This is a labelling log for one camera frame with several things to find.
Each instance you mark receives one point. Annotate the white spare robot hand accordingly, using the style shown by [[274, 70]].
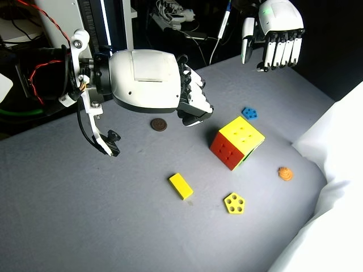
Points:
[[173, 15]]

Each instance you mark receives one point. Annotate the blue block with holes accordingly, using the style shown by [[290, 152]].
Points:
[[250, 113]]

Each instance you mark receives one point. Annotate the grey table cloth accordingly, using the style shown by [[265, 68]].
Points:
[[85, 212]]

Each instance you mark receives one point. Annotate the yellow pentagon block with holes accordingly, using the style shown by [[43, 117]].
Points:
[[234, 208]]

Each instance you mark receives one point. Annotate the yellow rectangular block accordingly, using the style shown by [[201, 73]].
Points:
[[181, 185]]

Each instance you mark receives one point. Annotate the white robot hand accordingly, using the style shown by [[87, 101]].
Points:
[[279, 17], [141, 82]]

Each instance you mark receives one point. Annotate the multicoloured puzzle cube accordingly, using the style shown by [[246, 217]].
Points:
[[238, 136]]

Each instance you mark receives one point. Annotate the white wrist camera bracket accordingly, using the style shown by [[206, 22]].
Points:
[[95, 109]]

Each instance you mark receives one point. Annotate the white robot body column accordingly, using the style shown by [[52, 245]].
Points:
[[56, 17]]

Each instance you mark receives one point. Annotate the dark brown sandwich cookie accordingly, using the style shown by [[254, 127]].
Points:
[[158, 124]]

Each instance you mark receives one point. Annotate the orange swirl toy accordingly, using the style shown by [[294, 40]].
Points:
[[285, 174]]

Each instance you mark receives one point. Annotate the white foam backdrop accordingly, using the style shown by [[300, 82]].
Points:
[[340, 141]]

